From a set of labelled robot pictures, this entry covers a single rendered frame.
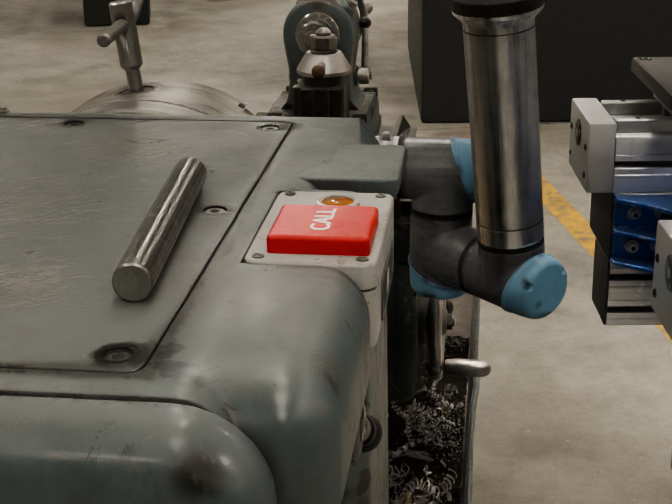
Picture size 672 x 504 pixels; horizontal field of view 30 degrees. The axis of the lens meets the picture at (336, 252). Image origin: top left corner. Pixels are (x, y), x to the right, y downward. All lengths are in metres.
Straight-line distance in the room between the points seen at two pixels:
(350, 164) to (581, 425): 2.38
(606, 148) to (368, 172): 0.74
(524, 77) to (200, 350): 0.79
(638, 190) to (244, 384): 1.08
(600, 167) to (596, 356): 2.04
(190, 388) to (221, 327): 0.07
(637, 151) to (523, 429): 1.68
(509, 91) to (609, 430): 1.97
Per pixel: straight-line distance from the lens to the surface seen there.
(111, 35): 1.13
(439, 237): 1.49
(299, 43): 2.29
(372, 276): 0.71
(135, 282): 0.66
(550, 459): 3.07
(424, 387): 2.15
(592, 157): 1.58
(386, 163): 0.90
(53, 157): 0.95
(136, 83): 1.22
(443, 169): 1.47
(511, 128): 1.34
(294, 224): 0.74
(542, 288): 1.41
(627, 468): 3.06
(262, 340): 0.61
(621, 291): 1.65
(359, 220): 0.74
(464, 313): 2.46
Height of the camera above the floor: 1.51
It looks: 20 degrees down
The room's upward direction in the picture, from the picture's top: 1 degrees counter-clockwise
